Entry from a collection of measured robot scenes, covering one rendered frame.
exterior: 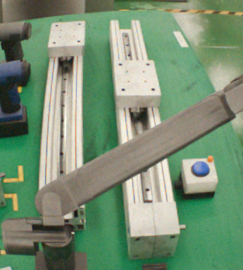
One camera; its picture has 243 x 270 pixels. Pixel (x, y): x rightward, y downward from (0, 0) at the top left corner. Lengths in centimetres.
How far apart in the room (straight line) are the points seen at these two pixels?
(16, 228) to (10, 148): 51
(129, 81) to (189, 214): 38
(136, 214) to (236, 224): 27
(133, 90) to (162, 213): 37
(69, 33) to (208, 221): 73
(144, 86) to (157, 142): 48
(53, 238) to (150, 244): 27
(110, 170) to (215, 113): 20
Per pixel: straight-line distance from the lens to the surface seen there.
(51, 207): 79
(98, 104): 142
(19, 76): 123
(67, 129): 128
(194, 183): 114
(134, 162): 82
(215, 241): 112
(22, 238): 82
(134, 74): 133
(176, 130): 83
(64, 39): 149
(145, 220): 101
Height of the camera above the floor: 167
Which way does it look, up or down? 42 degrees down
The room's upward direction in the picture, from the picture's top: 2 degrees clockwise
